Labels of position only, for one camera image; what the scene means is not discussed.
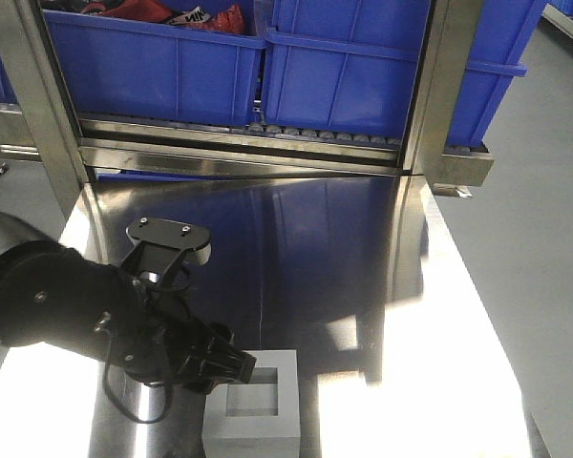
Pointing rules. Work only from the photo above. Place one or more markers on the blue bin with red items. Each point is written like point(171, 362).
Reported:
point(124, 67)

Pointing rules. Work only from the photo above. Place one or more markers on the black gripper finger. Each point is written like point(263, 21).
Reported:
point(236, 367)

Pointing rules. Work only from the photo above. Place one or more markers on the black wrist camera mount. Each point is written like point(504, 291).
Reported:
point(164, 247)

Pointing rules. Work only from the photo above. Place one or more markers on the stainless steel shelf rack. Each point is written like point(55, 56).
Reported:
point(43, 124)

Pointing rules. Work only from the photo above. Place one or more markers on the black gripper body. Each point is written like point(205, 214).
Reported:
point(166, 344)

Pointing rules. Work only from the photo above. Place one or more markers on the blue bin shelf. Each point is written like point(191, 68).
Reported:
point(503, 31)
point(342, 66)

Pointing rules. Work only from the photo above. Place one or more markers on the blue bin centre shelf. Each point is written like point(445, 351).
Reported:
point(342, 66)

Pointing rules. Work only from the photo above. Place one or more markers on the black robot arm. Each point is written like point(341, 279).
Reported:
point(50, 293)

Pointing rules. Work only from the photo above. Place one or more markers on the red packaged items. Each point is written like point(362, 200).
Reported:
point(230, 20)

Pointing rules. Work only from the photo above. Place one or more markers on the gray square foam base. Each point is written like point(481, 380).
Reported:
point(260, 418)

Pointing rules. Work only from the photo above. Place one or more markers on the blue bin right shelf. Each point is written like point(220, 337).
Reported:
point(503, 31)

